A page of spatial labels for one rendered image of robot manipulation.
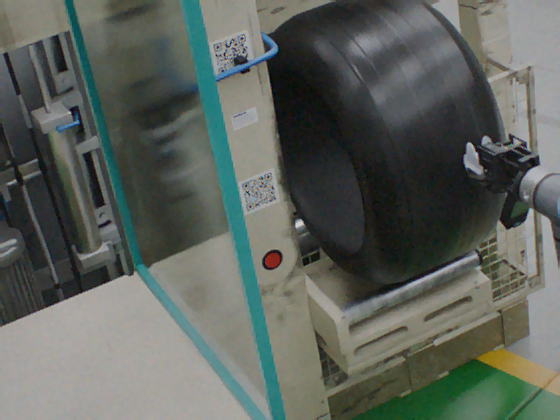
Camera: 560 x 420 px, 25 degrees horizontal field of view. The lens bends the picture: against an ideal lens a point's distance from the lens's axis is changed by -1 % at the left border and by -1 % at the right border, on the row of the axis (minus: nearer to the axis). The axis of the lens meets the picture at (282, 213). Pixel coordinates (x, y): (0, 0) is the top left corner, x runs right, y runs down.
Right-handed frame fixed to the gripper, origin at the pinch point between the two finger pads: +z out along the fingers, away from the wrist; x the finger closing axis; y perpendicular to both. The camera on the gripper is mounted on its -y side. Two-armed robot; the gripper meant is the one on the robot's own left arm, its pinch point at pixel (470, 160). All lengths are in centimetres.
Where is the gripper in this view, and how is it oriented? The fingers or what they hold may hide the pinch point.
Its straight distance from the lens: 233.5
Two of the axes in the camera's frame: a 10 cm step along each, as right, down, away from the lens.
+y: -1.9, -8.7, -4.5
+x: -8.8, 3.5, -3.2
